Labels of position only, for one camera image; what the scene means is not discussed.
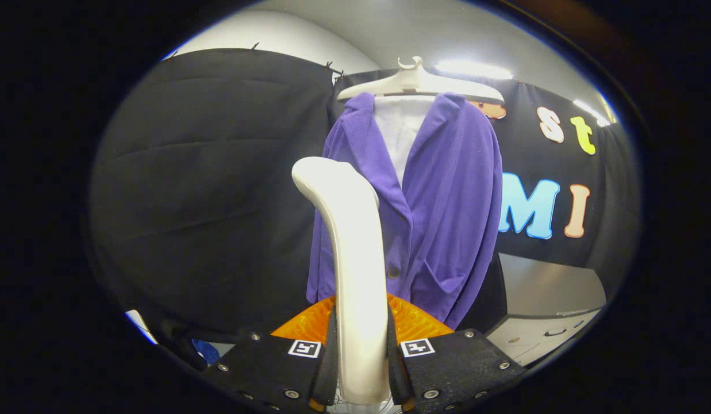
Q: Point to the white garment steamer head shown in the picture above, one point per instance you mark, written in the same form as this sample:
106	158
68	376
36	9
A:
355	259

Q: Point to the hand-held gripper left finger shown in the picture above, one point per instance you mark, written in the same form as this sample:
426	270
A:
269	368

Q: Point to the small ceiling light panel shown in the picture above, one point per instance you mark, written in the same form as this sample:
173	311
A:
592	112

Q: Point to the blue object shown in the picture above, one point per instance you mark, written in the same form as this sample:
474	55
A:
206	352

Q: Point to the white clothes hanger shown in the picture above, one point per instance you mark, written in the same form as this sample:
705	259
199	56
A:
412	85

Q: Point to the purple jacket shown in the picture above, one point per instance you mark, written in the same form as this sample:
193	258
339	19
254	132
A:
447	218

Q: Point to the grey cabinet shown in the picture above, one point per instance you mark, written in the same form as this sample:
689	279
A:
550	282

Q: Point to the white ironing pad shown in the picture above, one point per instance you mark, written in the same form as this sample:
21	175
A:
401	132

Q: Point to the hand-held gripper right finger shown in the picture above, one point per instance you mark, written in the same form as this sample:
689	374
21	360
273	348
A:
458	368

